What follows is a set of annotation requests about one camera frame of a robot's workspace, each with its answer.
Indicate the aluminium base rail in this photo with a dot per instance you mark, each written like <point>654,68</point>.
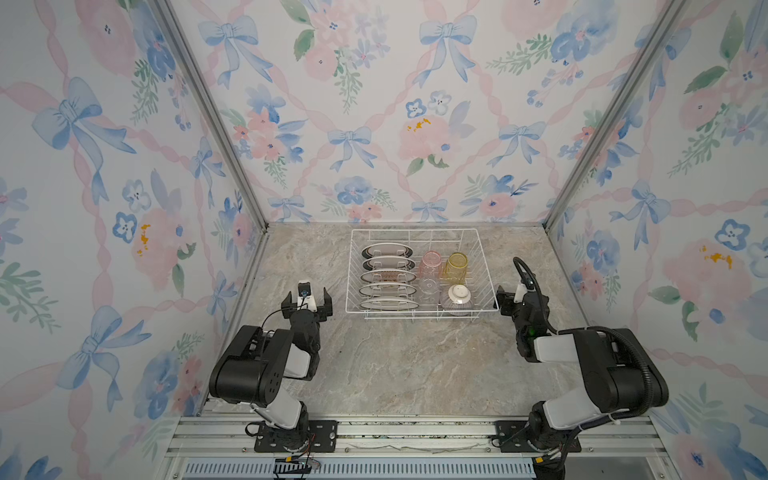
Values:
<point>223,446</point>

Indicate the orange patterned plate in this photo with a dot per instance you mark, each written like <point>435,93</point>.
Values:
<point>388,275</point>

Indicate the pink glass cup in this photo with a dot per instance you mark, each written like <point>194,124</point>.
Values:
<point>431,265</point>

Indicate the white ceramic bowl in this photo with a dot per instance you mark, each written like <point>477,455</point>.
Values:
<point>457,300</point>

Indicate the green rimmed plate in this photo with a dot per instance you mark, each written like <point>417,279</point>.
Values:
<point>386,249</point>
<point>388,262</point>

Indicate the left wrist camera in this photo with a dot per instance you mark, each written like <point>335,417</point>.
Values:
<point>306,298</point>

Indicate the clear glass cup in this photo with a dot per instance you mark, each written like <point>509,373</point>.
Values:
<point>428,294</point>

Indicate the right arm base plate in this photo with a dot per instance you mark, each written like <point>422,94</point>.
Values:
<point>516,436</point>

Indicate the grey patterned plate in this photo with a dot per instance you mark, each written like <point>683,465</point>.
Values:
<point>391,304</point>
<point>388,289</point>

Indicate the white wire dish rack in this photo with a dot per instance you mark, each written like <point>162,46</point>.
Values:
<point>445,242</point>

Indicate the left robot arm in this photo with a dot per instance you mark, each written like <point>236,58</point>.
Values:
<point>256,362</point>

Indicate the yellow glass cup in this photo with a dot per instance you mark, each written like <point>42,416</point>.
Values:
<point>455,269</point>

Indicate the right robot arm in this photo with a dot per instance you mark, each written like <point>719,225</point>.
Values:
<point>619,380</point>

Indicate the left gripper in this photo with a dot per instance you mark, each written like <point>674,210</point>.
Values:
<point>324,306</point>

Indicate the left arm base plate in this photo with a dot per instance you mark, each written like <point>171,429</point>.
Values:
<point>314,436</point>

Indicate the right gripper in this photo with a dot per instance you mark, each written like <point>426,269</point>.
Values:
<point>507,302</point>

